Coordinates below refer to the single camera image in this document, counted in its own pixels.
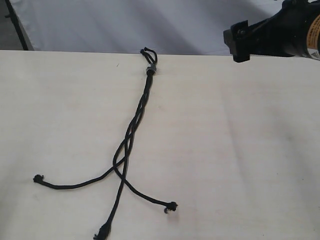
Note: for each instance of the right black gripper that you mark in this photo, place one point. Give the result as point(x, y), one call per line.
point(294, 31)

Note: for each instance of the silver metal ferrule collar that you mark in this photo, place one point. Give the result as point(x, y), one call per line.
point(151, 70)

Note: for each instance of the grey backdrop cloth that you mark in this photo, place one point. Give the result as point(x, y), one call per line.
point(176, 27)

